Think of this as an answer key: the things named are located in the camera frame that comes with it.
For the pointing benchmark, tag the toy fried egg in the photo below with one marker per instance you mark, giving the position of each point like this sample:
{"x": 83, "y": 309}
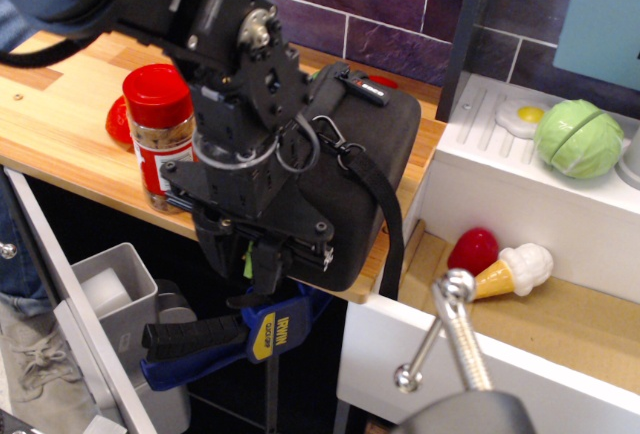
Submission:
{"x": 520, "y": 117}

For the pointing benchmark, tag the dark grey shelf post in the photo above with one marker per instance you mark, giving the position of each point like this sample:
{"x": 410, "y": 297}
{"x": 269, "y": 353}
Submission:
{"x": 453, "y": 83}

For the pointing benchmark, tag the toy ice cream cone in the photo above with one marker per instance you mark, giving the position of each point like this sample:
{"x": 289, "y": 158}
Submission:
{"x": 516, "y": 271}

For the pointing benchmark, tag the blue Irwin bar clamp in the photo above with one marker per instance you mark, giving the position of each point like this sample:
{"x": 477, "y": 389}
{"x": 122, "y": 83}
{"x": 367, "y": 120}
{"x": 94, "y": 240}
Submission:
{"x": 262, "y": 328}

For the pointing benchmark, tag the spice jar red lid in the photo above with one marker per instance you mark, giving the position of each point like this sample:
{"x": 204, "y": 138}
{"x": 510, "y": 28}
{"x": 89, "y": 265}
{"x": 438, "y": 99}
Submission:
{"x": 160, "y": 116}

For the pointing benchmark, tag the red toy tomato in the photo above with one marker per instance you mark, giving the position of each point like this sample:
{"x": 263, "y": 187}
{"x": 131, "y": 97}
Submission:
{"x": 117, "y": 125}

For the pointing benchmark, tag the green tape zipper pull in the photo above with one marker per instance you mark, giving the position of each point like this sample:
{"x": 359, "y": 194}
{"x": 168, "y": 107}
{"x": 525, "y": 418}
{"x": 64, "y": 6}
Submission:
{"x": 248, "y": 270}

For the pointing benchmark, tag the white open drawer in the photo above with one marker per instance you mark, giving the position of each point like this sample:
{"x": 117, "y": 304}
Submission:
{"x": 571, "y": 354}

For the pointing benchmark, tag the red toy piece behind bag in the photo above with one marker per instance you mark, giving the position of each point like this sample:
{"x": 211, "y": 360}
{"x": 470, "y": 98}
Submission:
{"x": 384, "y": 81}

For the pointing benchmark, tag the black zipper case bag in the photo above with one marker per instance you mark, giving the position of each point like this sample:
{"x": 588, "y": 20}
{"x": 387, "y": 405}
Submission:
{"x": 347, "y": 141}

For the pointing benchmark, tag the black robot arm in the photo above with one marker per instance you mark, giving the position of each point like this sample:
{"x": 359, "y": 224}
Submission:
{"x": 252, "y": 140}

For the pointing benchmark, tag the white toy sink unit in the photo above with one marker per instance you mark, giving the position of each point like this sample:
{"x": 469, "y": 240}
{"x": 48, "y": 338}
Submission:
{"x": 483, "y": 176}

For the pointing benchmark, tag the green toy cabbage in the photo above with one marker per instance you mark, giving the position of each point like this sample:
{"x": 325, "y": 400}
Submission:
{"x": 579, "y": 140}

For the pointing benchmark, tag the grey plastic bin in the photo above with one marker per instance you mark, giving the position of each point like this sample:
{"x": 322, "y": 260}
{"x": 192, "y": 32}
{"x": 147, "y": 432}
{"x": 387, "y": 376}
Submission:
{"x": 123, "y": 295}

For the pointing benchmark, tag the person in blue jeans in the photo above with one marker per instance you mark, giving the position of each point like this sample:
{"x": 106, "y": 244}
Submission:
{"x": 22, "y": 290}

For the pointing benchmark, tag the grey sneaker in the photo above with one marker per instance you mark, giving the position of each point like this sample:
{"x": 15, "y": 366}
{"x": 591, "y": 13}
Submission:
{"x": 45, "y": 386}

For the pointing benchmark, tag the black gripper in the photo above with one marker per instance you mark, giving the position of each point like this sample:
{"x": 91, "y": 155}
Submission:
{"x": 262, "y": 203}

